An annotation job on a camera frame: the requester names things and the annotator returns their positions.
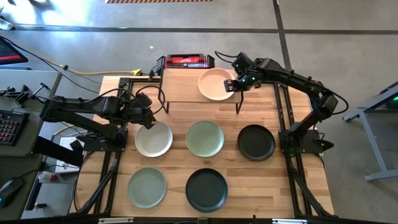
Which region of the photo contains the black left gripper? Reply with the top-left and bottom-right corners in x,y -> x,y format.
126,92 -> 158,130

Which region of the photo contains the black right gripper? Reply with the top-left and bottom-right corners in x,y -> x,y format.
223,52 -> 262,93

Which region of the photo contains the peach plate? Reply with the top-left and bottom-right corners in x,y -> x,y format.
198,67 -> 236,101

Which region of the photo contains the white plate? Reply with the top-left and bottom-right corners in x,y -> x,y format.
134,121 -> 174,158

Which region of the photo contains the light green plate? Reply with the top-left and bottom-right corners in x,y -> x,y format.
185,119 -> 225,158

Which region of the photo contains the black plate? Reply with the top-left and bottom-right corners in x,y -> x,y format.
237,124 -> 276,162

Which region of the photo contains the sage green plate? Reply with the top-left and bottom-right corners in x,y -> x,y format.
127,167 -> 168,209

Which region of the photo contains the dark green plate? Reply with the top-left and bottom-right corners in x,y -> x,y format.
185,168 -> 229,213

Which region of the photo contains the wooden shelf with black legs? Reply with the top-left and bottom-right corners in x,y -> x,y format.
158,65 -> 245,115

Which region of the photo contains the red and black power box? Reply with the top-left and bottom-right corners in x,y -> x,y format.
156,53 -> 216,70

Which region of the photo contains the white box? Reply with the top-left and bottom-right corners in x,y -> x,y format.
55,136 -> 80,175

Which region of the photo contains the black slanted panel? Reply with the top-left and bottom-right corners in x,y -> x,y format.
32,135 -> 85,167

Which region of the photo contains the clear plastic bottle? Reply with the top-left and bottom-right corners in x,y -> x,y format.
37,170 -> 59,184

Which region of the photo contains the grey desk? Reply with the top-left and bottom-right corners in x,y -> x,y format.
0,68 -> 63,220

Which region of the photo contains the black desk clamp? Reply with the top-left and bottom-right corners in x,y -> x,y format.
0,82 -> 50,104

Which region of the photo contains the black keyboard with lit keys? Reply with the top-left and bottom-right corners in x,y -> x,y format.
0,109 -> 31,147

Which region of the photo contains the black computer mouse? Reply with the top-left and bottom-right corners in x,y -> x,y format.
0,177 -> 24,208

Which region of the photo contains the black computer monitor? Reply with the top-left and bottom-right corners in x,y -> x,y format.
0,36 -> 29,66

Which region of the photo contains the black device with green light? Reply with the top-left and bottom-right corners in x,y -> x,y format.
379,81 -> 398,110

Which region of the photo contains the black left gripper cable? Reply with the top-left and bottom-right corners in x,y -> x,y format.
83,85 -> 166,115

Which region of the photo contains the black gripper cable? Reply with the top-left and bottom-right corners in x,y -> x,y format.
214,50 -> 241,65
83,85 -> 166,115

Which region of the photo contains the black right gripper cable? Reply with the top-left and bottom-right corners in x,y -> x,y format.
214,50 -> 241,65

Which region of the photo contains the black aluminium table frame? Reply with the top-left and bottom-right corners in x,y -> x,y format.
70,76 -> 336,218

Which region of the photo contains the yellow cable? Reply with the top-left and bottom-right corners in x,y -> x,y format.
60,64 -> 143,77

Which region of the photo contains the black floor cable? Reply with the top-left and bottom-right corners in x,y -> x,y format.
0,36 -> 101,94

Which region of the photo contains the silver metal bracket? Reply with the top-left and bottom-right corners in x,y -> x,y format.
272,218 -> 308,224
98,217 -> 134,224

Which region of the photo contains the grey metal table frame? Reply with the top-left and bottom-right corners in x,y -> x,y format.
341,91 -> 398,182

